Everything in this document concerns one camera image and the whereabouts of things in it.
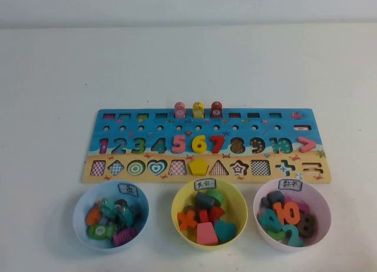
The yellow pentagon piece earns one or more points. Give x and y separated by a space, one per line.
199 167

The pink number five piece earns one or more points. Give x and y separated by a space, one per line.
178 140

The yellow number six piece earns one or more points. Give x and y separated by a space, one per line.
195 145

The pink fish peg piece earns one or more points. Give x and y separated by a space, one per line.
179 110

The yellow fish peg piece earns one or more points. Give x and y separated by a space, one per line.
198 110

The colourful wooden puzzle board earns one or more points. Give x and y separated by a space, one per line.
165 127

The red number seven piece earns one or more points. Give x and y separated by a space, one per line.
217 140

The red fish peg piece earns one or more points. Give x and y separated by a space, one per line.
216 109

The paper label on yellow bowl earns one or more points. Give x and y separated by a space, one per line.
204 185

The dark teal block piece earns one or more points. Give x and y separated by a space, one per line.
203 199

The green disc piece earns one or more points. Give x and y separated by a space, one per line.
218 195

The paper label on blue bowl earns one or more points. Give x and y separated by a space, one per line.
128 188

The yellow plastic bowl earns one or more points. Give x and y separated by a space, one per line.
235 201

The red block piece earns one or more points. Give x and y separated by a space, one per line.
203 216
217 213

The orange cross piece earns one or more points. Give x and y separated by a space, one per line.
187 220

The dark brown fish piece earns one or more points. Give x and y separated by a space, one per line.
120 203

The pink trapezoid piece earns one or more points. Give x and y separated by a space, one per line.
207 233

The grey number piece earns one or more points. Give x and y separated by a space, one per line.
264 204

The teal fish piece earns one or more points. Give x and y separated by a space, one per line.
125 216
107 208

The teal heart piece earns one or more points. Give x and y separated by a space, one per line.
225 231

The dark blue number piece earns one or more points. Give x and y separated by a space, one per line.
275 198

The paper label on pink bowl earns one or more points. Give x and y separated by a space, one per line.
290 185

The pink greater-than sign piece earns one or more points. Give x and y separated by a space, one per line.
310 144

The purple fish piece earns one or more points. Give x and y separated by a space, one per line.
125 236

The orange number ten piece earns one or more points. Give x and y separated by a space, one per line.
279 214

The teal number four piece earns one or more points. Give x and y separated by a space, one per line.
275 222

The orange fish piece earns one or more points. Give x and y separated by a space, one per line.
93 216

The green fish piece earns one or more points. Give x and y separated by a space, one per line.
98 231

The magenta number piece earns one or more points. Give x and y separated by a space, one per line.
302 207

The light blue plastic bowl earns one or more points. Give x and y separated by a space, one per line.
81 225

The teal number two piece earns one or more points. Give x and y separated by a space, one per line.
290 238

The pale pink plastic bowl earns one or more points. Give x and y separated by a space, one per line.
319 201

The brown number eight piece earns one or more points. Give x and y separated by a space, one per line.
306 225

